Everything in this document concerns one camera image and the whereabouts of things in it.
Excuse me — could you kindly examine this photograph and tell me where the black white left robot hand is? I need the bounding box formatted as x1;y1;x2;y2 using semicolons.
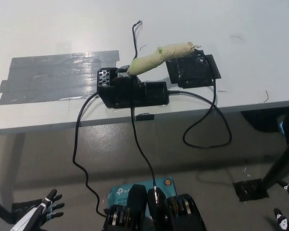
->
39;188;65;227

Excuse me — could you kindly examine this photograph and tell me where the black soldering iron cable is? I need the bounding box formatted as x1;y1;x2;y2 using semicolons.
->
168;49;233;149

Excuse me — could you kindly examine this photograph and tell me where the tape-wrapped soldering iron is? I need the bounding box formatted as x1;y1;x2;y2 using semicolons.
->
127;41;203;77

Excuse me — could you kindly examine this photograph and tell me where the black teal robot torso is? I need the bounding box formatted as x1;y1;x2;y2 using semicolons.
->
102;177;207;231

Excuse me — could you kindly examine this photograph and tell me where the black soldering station base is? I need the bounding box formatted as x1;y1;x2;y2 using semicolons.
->
96;64;171;109

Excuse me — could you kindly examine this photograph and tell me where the black slanted stand leg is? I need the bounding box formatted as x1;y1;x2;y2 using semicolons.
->
262;131;289;191
0;194;14;218

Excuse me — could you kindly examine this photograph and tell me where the grey table leg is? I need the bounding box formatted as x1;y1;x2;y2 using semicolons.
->
13;132;26;193

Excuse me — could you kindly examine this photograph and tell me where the black object under table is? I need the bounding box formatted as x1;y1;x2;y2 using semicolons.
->
240;109;286;132

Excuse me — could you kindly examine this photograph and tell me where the small black tape strip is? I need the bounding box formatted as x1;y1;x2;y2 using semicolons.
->
135;113;155;122

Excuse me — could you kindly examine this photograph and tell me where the black square printed tray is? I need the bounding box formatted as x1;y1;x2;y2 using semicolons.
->
164;50;222;89

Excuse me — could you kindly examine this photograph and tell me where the black station power cable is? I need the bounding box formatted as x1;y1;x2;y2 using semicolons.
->
72;93;107;217

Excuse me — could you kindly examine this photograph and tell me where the black cable with frayed end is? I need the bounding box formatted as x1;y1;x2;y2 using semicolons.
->
131;20;158;191

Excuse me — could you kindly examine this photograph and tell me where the grey duct tape patch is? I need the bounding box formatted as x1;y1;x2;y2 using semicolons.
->
0;50;121;106

